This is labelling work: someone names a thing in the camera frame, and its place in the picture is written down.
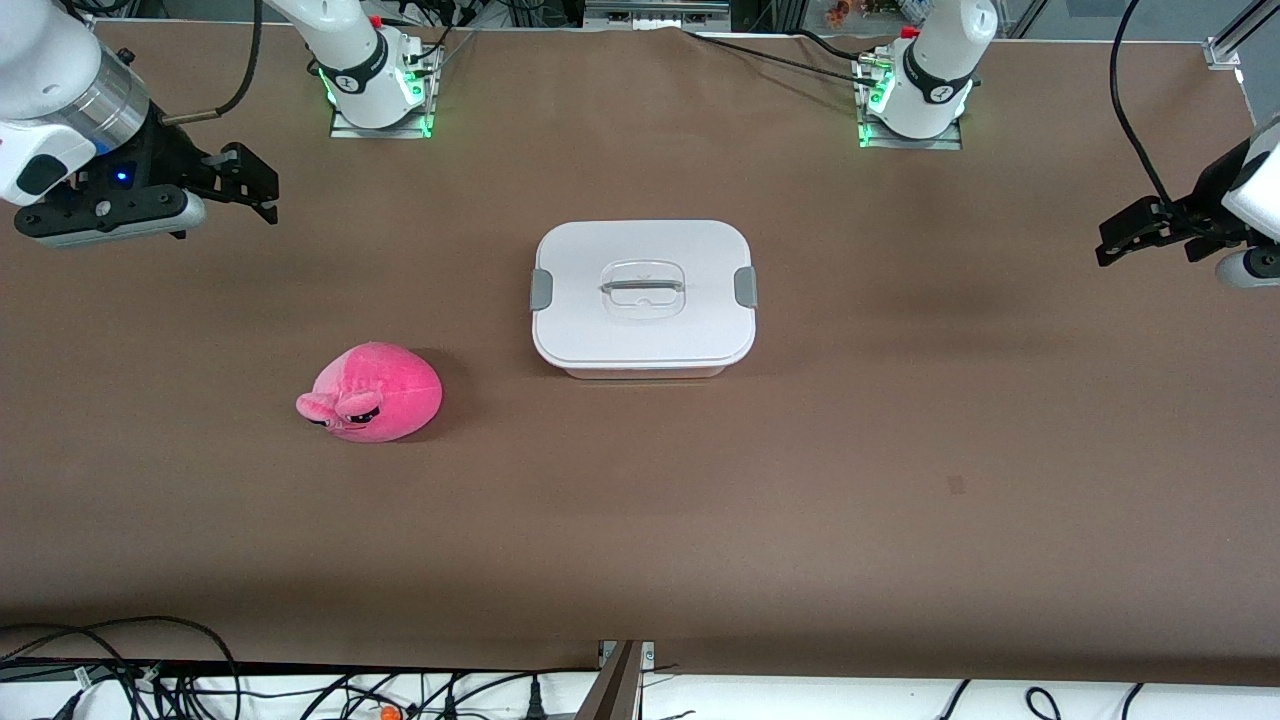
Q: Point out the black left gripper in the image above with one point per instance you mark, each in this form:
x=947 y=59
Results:
x=1203 y=203

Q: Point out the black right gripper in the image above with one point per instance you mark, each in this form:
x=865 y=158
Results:
x=166 y=160

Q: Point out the pink plush toy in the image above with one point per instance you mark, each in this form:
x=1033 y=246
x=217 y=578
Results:
x=390 y=390

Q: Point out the white box lid grey latches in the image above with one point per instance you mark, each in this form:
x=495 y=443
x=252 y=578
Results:
x=640 y=330

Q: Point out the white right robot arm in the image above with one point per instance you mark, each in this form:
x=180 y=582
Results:
x=50 y=60

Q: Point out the translucent pink plastic box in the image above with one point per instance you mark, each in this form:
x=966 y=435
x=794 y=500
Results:
x=640 y=372

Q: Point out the aluminium corner extrusion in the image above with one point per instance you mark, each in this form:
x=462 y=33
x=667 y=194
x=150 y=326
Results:
x=1235 y=45

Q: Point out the colourful small figurines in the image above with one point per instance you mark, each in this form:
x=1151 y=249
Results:
x=870 y=10

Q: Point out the brown table cover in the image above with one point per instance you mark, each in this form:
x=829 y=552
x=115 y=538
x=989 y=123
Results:
x=640 y=520

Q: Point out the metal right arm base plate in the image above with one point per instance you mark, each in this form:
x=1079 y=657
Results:
x=345 y=130

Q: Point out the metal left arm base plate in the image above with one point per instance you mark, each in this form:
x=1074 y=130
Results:
x=945 y=143

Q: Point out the aluminium profile post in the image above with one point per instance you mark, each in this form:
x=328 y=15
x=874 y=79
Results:
x=620 y=690

